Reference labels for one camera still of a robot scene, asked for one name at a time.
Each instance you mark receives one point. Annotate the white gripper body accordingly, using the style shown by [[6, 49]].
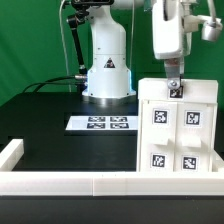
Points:
[[168, 27]]

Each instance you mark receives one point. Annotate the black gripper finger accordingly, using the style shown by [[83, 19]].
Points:
[[174, 70]]

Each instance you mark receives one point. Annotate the white cabinet door panel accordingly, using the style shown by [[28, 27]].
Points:
[[193, 137], [157, 136]]

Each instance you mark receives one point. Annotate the white cabinet body box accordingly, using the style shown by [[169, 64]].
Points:
[[176, 136]]

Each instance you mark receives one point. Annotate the white cabinet top block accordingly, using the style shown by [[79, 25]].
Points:
[[194, 90]]

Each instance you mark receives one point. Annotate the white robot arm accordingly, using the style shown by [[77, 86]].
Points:
[[109, 78]]

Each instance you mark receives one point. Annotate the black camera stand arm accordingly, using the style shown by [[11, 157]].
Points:
[[81, 12]]

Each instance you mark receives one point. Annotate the white marker base plate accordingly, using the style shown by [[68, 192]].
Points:
[[108, 123]]

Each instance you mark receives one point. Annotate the white U-shaped fence frame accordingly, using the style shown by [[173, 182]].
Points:
[[38, 183]]

